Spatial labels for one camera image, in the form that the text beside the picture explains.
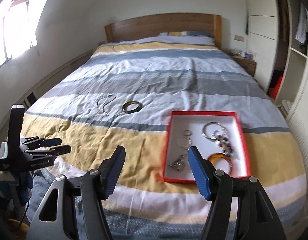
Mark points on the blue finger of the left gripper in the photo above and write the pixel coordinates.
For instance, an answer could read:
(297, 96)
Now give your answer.
(33, 143)

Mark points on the dark tortoiseshell bangle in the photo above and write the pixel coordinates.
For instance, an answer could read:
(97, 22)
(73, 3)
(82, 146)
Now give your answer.
(131, 107)

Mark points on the hanging white shirt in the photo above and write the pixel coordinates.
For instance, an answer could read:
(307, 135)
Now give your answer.
(301, 32)

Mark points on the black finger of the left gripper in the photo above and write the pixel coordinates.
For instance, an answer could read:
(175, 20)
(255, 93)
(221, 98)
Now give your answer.
(52, 153)

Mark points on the window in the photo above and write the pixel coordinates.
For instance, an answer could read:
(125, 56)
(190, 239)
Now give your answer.
(17, 32)

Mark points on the amber translucent bangle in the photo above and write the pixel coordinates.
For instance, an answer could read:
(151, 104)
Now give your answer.
(222, 162)

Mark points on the wooden headboard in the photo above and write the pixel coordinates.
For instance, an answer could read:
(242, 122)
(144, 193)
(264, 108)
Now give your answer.
(152, 25)

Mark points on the wooden nightstand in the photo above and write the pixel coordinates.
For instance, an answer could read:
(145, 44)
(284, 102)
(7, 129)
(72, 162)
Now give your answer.
(247, 64)

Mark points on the thin silver bangle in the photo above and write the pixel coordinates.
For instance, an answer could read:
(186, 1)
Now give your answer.
(184, 142)

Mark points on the white wardrobe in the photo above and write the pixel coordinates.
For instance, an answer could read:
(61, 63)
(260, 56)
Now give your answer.
(282, 62)

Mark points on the blue striped pillow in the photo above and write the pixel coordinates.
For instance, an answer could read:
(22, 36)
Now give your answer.
(194, 39)

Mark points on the blue gloved left hand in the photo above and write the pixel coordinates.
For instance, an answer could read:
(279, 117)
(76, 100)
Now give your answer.
(16, 187)

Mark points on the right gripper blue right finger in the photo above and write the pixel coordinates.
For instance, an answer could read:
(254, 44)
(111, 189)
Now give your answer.
(203, 172)

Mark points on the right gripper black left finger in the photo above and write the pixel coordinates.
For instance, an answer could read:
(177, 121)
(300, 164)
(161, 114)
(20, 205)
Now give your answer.
(110, 170)

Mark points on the red jewelry box tray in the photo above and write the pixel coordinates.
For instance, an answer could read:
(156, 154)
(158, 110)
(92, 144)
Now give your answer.
(202, 127)

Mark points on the striped bed duvet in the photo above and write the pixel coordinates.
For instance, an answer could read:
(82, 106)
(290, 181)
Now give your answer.
(84, 110)

